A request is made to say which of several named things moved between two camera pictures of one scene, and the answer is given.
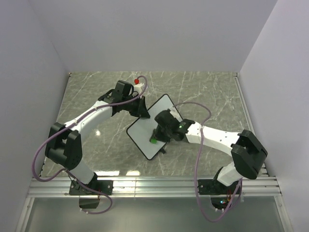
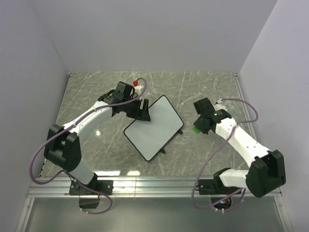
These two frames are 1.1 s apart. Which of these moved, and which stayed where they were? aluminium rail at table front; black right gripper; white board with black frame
Moved: black right gripper
Stayed: aluminium rail at table front; white board with black frame
